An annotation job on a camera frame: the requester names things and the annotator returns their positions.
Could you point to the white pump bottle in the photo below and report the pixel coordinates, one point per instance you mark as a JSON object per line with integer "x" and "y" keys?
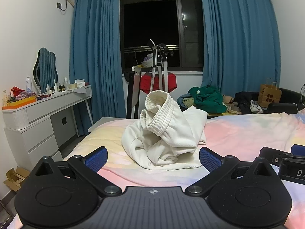
{"x": 66, "y": 83}

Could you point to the black clothing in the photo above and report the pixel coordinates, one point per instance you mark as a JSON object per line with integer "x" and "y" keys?
{"x": 245, "y": 100}

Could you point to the white spray can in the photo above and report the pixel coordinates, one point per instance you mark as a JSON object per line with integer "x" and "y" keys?
{"x": 28, "y": 83}

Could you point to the tissue box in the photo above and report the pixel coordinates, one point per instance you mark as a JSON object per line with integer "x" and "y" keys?
{"x": 80, "y": 83}

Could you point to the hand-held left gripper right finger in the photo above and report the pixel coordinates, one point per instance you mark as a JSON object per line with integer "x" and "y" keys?
{"x": 209, "y": 158}

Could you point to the white vanity desk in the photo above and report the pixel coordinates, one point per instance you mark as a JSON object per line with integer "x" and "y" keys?
{"x": 40, "y": 121}

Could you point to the orange tray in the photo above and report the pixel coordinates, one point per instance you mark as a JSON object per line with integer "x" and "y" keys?
{"x": 19, "y": 103}

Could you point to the dark framed window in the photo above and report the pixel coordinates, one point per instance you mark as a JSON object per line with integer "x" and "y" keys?
{"x": 147, "y": 21}

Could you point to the black chair frame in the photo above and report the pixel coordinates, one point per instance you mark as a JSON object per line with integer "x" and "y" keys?
{"x": 131, "y": 93}

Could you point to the wavy framed mirror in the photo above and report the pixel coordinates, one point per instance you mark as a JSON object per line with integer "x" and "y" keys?
{"x": 46, "y": 66}

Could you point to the white ribbed pants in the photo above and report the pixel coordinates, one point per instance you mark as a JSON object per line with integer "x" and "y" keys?
{"x": 171, "y": 133}

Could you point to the white printed cloth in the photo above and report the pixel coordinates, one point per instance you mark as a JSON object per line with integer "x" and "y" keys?
{"x": 256, "y": 106}

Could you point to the black armchair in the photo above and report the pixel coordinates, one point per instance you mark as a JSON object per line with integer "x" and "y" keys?
{"x": 289, "y": 97}

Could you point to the red cloth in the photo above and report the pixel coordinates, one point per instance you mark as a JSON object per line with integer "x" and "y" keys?
{"x": 170, "y": 82}

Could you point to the green clothing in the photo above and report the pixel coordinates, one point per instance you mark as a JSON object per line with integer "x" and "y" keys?
{"x": 207, "y": 99}

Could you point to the brown paper bag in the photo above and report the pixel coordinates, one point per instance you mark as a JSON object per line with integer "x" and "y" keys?
{"x": 269, "y": 96}

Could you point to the purple scrunchie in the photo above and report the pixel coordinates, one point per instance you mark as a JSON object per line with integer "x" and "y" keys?
{"x": 22, "y": 96}

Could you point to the red pouch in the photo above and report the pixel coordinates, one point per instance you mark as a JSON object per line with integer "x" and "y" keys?
{"x": 17, "y": 91}

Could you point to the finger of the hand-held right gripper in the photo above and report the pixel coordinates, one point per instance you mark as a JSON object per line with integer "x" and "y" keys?
{"x": 271, "y": 155}
{"x": 299, "y": 149}

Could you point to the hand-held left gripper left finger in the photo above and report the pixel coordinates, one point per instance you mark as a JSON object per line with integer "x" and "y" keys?
{"x": 96, "y": 158}

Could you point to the cardboard box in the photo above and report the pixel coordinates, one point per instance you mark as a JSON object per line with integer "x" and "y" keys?
{"x": 15, "y": 177}

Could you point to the white hanging cloth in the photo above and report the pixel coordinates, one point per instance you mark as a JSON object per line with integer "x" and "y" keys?
{"x": 148, "y": 60}

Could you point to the beige clothing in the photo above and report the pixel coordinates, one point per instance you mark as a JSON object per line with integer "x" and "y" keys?
{"x": 232, "y": 105}

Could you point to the pastel tie-dye blanket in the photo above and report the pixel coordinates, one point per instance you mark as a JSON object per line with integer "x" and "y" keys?
{"x": 238, "y": 133}

